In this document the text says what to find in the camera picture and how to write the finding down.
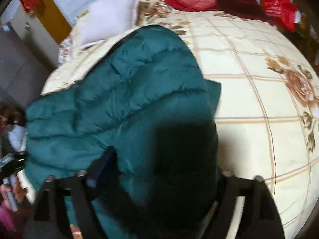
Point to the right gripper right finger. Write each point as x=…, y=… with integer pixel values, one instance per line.
x=260, y=217

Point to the person's left hand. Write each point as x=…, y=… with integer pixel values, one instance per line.
x=13, y=194

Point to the red shopping bag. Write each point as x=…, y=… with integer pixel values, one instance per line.
x=282, y=12

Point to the green quilted down jacket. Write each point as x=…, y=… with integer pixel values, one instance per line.
x=147, y=98

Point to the white square pillow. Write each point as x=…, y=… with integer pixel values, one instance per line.
x=104, y=19

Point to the dark red velvet cushion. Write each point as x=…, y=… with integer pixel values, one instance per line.
x=248, y=9

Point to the floral checked bed sheet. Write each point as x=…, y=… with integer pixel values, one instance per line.
x=267, y=115

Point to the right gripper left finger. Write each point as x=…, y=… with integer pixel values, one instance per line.
x=50, y=219

